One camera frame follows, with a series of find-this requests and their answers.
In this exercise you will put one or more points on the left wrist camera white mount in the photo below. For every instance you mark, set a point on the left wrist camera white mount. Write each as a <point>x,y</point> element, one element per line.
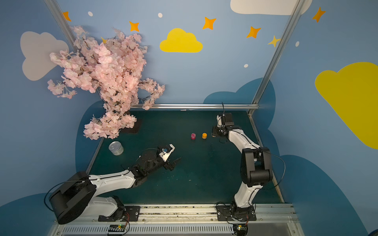
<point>165,152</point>

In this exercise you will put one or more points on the pink cherry blossom tree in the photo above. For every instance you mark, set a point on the pink cherry blossom tree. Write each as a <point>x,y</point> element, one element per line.
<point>112,68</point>

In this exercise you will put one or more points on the electronics board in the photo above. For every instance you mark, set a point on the electronics board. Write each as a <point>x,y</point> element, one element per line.
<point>116,230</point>
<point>240,229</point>

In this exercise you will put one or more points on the orange paint jar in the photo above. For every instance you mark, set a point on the orange paint jar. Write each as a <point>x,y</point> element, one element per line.
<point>204,135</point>

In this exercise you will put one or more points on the right electronics board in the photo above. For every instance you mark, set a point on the right electronics board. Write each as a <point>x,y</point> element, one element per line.
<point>240,229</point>

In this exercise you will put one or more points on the horizontal aluminium frame bar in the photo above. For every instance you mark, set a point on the horizontal aluminium frame bar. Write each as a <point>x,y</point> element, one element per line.
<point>205,106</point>

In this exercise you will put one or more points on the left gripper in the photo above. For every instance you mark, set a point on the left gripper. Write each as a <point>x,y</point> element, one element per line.
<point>169,162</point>

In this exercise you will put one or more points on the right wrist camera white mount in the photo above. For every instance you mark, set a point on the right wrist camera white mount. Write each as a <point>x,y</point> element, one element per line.
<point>219,120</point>

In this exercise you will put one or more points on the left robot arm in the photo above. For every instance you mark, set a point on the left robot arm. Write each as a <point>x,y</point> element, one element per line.
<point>81,195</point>

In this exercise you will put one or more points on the silver metal can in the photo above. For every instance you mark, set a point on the silver metal can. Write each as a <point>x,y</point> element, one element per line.
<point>116,148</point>

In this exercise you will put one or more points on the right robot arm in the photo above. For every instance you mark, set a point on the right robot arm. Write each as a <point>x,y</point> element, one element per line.
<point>256,167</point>

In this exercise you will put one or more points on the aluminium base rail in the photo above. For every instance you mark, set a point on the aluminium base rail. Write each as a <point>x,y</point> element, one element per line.
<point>190,220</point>

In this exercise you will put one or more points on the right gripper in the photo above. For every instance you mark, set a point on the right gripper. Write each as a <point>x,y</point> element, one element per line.
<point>217,132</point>

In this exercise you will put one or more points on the left aluminium frame post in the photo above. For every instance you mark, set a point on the left aluminium frame post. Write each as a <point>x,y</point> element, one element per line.
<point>62,22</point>

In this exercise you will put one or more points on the right aluminium frame post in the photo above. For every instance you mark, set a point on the right aluminium frame post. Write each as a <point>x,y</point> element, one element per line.
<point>288,30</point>

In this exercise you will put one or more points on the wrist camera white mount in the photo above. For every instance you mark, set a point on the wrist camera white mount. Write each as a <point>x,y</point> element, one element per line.
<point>165,152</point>
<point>219,120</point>

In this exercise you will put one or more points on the aluminium frame post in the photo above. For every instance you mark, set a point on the aluminium frame post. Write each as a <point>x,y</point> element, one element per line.
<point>288,30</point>
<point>62,22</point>

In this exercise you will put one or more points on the left electronics board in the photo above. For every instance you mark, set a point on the left electronics board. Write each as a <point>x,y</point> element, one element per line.
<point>116,230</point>

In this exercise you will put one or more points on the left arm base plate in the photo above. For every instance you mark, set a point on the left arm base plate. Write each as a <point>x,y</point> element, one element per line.
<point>130,214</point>

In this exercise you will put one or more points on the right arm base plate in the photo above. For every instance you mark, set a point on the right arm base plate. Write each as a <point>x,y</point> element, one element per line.
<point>234,213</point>

